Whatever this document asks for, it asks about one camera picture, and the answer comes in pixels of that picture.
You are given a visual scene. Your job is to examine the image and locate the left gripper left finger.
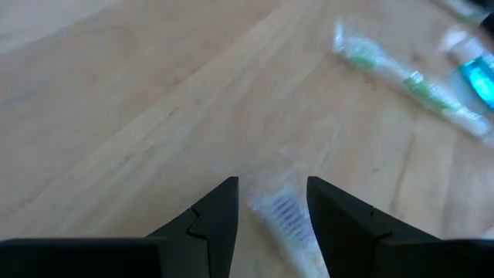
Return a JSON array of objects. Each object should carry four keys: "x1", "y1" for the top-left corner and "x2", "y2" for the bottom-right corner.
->
[{"x1": 148, "y1": 176, "x2": 239, "y2": 278}]

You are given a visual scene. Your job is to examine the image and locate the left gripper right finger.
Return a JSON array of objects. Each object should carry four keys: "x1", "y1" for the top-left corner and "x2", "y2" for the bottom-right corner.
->
[{"x1": 306, "y1": 176, "x2": 441, "y2": 278}]

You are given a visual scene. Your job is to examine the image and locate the purple toothbrush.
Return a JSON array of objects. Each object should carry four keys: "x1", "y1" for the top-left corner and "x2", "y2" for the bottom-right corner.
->
[{"x1": 249, "y1": 185, "x2": 331, "y2": 278}]

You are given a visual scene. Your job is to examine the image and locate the teal mouthwash bottle white cap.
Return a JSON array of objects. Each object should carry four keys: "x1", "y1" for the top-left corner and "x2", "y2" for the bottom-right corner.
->
[{"x1": 439, "y1": 26, "x2": 494, "y2": 111}]

